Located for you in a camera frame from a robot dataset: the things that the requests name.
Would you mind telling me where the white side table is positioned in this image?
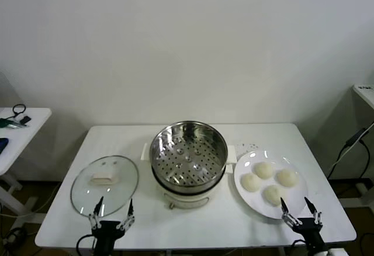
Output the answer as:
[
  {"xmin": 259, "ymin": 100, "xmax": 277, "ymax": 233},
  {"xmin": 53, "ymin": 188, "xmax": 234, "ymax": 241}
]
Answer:
[{"xmin": 0, "ymin": 107, "xmax": 53, "ymax": 224}]

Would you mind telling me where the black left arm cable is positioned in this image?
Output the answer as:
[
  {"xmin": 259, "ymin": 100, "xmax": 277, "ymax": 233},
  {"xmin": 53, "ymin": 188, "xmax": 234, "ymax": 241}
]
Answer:
[{"xmin": 76, "ymin": 233, "xmax": 99, "ymax": 256}]

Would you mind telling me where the floor plug with cables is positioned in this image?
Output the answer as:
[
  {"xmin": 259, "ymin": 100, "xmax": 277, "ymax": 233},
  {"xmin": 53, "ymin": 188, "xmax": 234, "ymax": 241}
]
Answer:
[{"xmin": 0, "ymin": 226, "xmax": 29, "ymax": 252}]

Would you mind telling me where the white steamed baozi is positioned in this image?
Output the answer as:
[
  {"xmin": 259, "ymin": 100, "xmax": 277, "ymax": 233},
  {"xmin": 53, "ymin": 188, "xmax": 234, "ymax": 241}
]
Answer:
[
  {"xmin": 253, "ymin": 161, "xmax": 274, "ymax": 179},
  {"xmin": 276, "ymin": 168, "xmax": 298, "ymax": 187},
  {"xmin": 264, "ymin": 185, "xmax": 283, "ymax": 206},
  {"xmin": 240, "ymin": 173, "xmax": 262, "ymax": 193}
]

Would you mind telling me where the white round plate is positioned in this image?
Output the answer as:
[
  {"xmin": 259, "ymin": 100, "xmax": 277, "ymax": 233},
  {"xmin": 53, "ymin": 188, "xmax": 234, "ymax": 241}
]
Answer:
[{"xmin": 233, "ymin": 150, "xmax": 310, "ymax": 220}]

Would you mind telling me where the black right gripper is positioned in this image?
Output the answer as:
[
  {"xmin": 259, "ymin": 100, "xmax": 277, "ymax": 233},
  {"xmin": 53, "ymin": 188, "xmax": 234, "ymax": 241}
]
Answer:
[{"xmin": 280, "ymin": 196, "xmax": 327, "ymax": 256}]

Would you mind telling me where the black power adapter with cable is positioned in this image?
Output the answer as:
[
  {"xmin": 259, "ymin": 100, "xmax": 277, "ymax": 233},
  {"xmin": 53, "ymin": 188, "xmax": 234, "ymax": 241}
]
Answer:
[{"xmin": 325, "ymin": 121, "xmax": 374, "ymax": 181}]

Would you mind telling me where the black looped cord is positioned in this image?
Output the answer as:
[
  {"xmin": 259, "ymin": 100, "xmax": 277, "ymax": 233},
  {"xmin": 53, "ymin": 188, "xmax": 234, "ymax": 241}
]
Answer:
[{"xmin": 11, "ymin": 103, "xmax": 27, "ymax": 116}]

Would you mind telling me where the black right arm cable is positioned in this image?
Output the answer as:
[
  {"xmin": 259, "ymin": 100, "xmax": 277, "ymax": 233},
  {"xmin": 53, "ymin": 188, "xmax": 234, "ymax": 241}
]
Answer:
[{"xmin": 291, "ymin": 238, "xmax": 306, "ymax": 256}]

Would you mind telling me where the cream electric cooking pot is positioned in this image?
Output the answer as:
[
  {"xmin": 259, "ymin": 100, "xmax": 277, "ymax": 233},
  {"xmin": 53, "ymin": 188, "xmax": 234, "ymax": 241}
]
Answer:
[{"xmin": 141, "ymin": 142, "xmax": 238, "ymax": 210}]

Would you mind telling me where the stainless steel steamer basket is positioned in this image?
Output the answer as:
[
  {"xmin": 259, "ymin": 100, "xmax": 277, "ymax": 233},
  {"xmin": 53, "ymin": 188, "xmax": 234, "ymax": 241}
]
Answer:
[{"xmin": 149, "ymin": 120, "xmax": 228, "ymax": 187}]

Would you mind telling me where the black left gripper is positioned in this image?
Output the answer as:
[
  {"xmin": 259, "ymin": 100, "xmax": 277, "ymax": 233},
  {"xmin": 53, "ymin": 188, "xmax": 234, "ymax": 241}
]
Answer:
[{"xmin": 89, "ymin": 196, "xmax": 137, "ymax": 256}]

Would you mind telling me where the green handled tool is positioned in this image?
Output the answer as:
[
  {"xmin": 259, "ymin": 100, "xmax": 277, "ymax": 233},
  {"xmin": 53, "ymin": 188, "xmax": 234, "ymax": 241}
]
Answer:
[{"xmin": 0, "ymin": 117, "xmax": 30, "ymax": 130}]

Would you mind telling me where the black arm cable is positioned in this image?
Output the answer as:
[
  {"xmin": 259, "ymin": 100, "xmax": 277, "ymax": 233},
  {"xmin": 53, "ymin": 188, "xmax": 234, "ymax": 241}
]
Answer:
[
  {"xmin": 76, "ymin": 233, "xmax": 99, "ymax": 256},
  {"xmin": 291, "ymin": 238, "xmax": 306, "ymax": 256}
]

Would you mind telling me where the round glass pot lid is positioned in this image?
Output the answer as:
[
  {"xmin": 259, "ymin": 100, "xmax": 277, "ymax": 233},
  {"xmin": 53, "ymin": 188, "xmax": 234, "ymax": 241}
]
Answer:
[{"xmin": 70, "ymin": 155, "xmax": 139, "ymax": 218}]

